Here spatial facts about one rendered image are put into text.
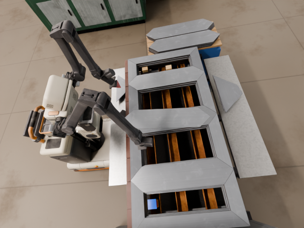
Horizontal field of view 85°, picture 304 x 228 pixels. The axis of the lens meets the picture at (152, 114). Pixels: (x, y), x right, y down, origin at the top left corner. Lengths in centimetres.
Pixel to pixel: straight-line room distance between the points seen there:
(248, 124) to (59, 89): 147
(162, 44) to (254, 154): 139
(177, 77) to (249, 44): 193
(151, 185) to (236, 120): 90
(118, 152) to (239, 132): 107
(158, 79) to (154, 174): 87
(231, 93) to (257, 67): 142
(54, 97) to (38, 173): 181
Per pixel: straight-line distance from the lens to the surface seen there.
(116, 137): 167
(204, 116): 145
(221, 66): 192
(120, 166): 158
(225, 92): 168
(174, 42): 200
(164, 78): 166
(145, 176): 132
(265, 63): 314
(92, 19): 388
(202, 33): 209
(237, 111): 165
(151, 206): 129
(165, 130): 139
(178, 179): 130
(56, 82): 130
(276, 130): 259
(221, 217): 132
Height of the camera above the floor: 216
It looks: 62 degrees down
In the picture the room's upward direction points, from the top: 19 degrees counter-clockwise
